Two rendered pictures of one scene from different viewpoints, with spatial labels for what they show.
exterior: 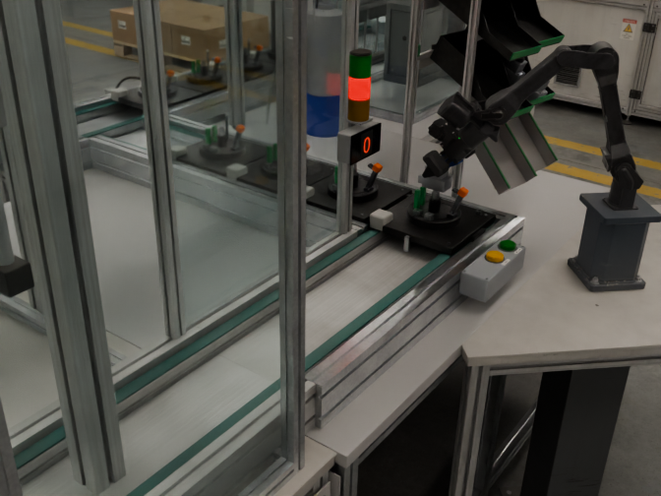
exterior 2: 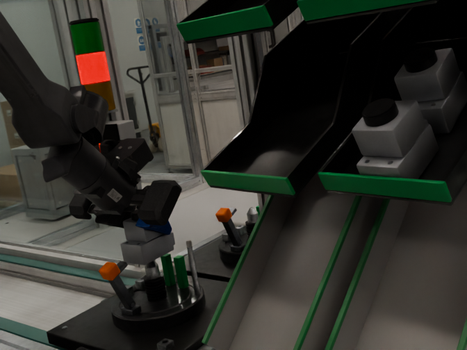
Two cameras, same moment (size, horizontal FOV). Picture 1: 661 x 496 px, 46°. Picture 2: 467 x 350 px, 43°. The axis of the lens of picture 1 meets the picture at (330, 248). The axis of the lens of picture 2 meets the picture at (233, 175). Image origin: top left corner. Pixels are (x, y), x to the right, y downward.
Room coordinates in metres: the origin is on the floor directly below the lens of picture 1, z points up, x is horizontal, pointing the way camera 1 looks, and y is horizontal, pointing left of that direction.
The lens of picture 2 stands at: (2.01, -1.09, 1.34)
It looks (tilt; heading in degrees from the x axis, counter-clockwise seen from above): 12 degrees down; 94
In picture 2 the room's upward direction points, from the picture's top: 9 degrees counter-clockwise
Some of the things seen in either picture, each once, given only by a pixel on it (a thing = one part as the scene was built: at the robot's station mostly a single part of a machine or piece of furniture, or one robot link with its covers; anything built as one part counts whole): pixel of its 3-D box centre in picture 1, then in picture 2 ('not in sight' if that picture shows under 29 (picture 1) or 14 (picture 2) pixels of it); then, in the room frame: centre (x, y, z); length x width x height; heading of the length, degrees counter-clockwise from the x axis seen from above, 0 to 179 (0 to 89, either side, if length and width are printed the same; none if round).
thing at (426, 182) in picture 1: (434, 173); (149, 231); (1.81, -0.26, 1.09); 0.08 x 0.04 x 0.07; 55
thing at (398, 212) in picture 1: (433, 220); (160, 315); (1.81, -0.26, 0.96); 0.24 x 0.24 x 0.02; 54
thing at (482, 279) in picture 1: (493, 269); not in sight; (1.61, -0.39, 0.93); 0.21 x 0.07 x 0.06; 144
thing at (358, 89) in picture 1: (359, 87); (93, 68); (1.72, -0.06, 1.33); 0.05 x 0.05 x 0.05
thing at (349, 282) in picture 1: (359, 280); (61, 307); (1.58, -0.07, 0.91); 0.84 x 0.28 x 0.10; 144
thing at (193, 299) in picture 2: (433, 214); (158, 303); (1.81, -0.26, 0.98); 0.14 x 0.14 x 0.02
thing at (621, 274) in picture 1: (612, 240); not in sight; (1.72, -0.70, 0.96); 0.15 x 0.15 x 0.20; 8
